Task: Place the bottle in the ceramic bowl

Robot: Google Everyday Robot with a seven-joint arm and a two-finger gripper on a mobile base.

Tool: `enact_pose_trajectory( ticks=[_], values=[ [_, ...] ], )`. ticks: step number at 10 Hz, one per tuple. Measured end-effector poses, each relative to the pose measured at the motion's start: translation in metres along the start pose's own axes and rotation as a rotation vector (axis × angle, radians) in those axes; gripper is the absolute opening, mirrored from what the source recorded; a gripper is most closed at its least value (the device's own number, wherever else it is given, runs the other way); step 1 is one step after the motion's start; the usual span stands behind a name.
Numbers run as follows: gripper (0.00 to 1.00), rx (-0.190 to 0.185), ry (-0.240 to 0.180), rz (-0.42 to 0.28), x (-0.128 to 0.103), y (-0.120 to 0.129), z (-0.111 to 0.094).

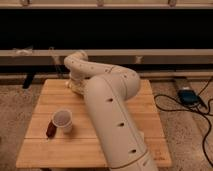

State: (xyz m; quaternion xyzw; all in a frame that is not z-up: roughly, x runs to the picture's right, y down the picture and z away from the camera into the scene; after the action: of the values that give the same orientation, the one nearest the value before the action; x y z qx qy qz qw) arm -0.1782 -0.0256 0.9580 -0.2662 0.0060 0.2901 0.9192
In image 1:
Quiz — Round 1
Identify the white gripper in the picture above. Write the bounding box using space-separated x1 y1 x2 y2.
65 79 87 95

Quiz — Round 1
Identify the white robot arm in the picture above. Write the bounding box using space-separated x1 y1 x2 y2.
64 51 158 171

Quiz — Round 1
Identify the dark brown bottle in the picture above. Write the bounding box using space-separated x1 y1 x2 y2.
46 122 56 138

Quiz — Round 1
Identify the translucent plastic cup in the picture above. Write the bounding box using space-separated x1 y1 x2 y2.
52 109 73 133

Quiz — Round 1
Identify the wooden table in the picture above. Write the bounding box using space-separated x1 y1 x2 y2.
16 79 172 169

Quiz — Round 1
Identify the blue power adapter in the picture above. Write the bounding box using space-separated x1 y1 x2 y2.
178 89 199 105

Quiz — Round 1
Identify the long metal rail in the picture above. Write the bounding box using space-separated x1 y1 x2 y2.
0 49 213 66

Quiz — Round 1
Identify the black cable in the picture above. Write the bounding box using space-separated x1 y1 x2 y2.
153 77 213 168

